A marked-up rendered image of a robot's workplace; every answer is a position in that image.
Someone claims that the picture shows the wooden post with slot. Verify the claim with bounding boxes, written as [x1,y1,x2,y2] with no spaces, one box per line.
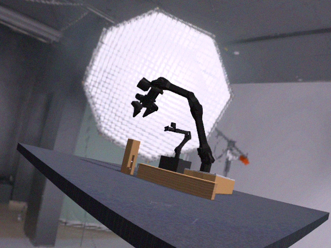
[120,138,140,175]

